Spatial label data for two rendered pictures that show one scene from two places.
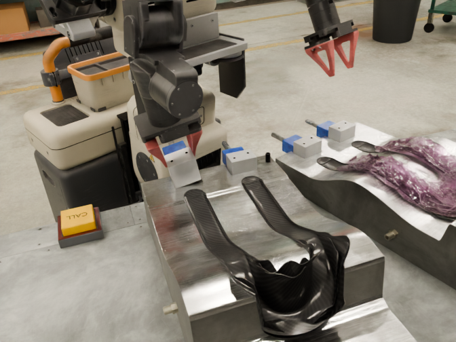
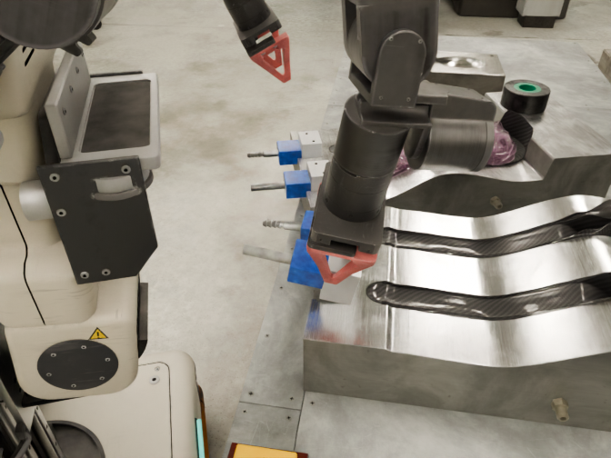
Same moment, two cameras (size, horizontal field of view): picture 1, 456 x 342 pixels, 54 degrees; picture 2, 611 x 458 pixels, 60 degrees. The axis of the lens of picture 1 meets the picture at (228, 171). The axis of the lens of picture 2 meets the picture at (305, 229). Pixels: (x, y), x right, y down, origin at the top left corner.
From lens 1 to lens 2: 0.73 m
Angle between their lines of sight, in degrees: 52
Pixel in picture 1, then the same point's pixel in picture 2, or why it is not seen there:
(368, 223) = (462, 208)
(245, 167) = not seen: hidden behind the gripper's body
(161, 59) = (441, 92)
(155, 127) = (367, 222)
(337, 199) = (419, 205)
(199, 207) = (407, 300)
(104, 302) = not seen: outside the picture
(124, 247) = (351, 441)
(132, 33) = (417, 61)
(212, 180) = not seen: hidden behind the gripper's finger
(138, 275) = (431, 441)
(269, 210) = (446, 248)
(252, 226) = (475, 270)
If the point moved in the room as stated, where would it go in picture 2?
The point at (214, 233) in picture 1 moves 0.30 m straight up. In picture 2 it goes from (467, 306) to (537, 43)
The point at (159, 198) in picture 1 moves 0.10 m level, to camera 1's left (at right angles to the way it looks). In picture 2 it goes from (366, 329) to (328, 402)
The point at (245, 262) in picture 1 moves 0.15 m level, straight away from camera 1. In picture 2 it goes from (589, 287) to (453, 246)
